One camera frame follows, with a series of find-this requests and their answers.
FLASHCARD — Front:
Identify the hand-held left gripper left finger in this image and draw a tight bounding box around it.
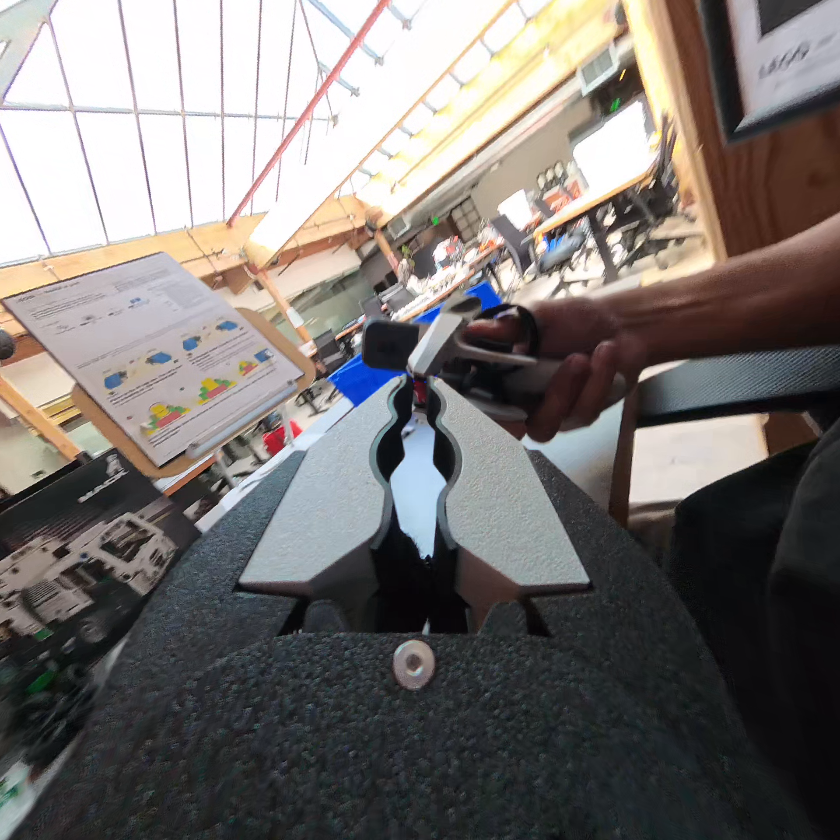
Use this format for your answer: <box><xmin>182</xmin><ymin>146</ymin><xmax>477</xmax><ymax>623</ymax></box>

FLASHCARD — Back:
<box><xmin>238</xmin><ymin>376</ymin><xmax>413</xmax><ymax>634</ymax></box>

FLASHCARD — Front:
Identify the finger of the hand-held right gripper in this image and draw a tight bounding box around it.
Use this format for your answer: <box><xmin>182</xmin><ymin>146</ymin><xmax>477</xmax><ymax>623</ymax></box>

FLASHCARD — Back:
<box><xmin>407</xmin><ymin>307</ymin><xmax>471</xmax><ymax>378</ymax></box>

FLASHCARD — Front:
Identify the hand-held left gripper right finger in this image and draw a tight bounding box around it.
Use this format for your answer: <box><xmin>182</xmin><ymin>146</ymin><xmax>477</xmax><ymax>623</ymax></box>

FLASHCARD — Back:
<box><xmin>425</xmin><ymin>377</ymin><xmax>593</xmax><ymax>634</ymax></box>

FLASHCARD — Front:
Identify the person's right forearm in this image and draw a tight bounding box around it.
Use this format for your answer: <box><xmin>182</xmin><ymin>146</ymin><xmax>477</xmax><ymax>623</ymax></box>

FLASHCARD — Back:
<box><xmin>617</xmin><ymin>210</ymin><xmax>840</xmax><ymax>368</ymax></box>

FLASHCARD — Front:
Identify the black lego set box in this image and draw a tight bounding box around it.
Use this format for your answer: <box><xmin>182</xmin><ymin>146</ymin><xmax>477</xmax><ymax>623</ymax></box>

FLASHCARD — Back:
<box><xmin>0</xmin><ymin>448</ymin><xmax>203</xmax><ymax>664</ymax></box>

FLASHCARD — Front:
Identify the person's right hand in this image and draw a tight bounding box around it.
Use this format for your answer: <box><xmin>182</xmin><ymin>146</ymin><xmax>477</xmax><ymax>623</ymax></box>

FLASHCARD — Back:
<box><xmin>469</xmin><ymin>298</ymin><xmax>652</xmax><ymax>444</ymax></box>

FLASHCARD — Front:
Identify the blue plastic bin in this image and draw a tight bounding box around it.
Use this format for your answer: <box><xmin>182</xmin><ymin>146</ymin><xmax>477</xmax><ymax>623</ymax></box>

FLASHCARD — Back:
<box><xmin>327</xmin><ymin>282</ymin><xmax>494</xmax><ymax>409</ymax></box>

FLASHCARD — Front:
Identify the printed instruction sheet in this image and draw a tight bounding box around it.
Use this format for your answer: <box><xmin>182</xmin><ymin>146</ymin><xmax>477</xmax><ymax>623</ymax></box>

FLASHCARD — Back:
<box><xmin>2</xmin><ymin>251</ymin><xmax>308</xmax><ymax>468</ymax></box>

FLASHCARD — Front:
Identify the person's dark clothing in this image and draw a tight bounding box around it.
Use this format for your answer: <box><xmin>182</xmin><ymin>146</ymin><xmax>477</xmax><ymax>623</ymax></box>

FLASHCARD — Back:
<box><xmin>666</xmin><ymin>420</ymin><xmax>840</xmax><ymax>840</ymax></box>

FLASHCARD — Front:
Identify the black white printed sign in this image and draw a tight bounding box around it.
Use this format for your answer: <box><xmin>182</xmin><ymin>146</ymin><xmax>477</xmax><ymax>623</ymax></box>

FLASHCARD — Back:
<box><xmin>697</xmin><ymin>0</ymin><xmax>840</xmax><ymax>144</ymax></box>

